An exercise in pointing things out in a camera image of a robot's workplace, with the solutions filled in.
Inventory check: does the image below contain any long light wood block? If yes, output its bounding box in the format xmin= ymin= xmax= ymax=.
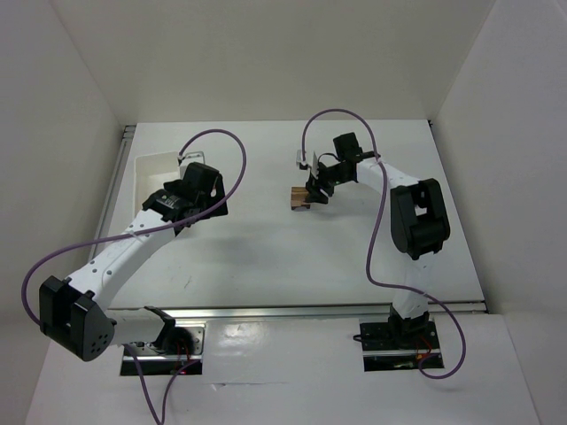
xmin=290 ymin=187 xmax=310 ymax=208

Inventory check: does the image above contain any white plastic bin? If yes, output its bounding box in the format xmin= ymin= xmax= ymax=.
xmin=134 ymin=151 xmax=180 ymax=215

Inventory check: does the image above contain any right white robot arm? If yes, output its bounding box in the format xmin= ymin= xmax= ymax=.
xmin=297 ymin=133 xmax=450 ymax=347

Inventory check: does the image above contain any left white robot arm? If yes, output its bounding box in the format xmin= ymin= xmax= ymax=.
xmin=39 ymin=162 xmax=228 ymax=361

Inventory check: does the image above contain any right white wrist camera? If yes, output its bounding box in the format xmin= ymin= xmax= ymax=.
xmin=296 ymin=150 xmax=319 ymax=177

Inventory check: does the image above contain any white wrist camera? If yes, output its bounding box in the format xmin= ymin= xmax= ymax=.
xmin=177 ymin=151 xmax=206 ymax=166
xmin=296 ymin=150 xmax=319 ymax=177

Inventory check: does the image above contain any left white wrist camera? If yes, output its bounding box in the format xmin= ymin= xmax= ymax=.
xmin=177 ymin=151 xmax=206 ymax=166

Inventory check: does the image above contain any left aluminium rail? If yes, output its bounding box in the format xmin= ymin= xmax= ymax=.
xmin=94 ymin=124 xmax=137 ymax=239

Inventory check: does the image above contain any aluminium rail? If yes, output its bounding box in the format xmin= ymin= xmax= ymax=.
xmin=94 ymin=124 xmax=137 ymax=239
xmin=104 ymin=301 xmax=487 ymax=322

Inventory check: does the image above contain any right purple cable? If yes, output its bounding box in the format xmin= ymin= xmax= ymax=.
xmin=300 ymin=108 xmax=466 ymax=380

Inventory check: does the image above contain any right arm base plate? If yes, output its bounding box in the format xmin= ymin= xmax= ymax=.
xmin=353 ymin=321 xmax=444 ymax=372

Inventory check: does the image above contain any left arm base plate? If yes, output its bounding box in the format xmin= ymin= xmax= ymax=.
xmin=131 ymin=323 xmax=206 ymax=376

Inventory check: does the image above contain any front aluminium rail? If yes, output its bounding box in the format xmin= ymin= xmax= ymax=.
xmin=104 ymin=301 xmax=487 ymax=322

